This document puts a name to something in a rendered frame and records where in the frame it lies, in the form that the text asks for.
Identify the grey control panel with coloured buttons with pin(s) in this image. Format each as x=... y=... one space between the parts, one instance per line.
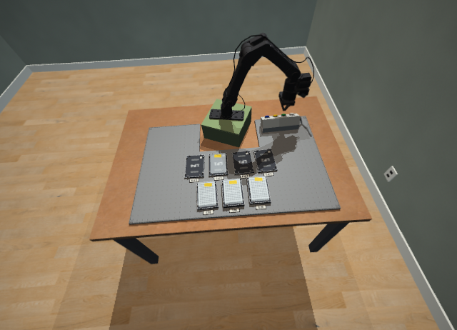
x=282 y=122

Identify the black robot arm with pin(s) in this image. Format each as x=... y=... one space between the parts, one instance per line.
x=252 y=50

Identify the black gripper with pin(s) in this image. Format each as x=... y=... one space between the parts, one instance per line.
x=284 y=99

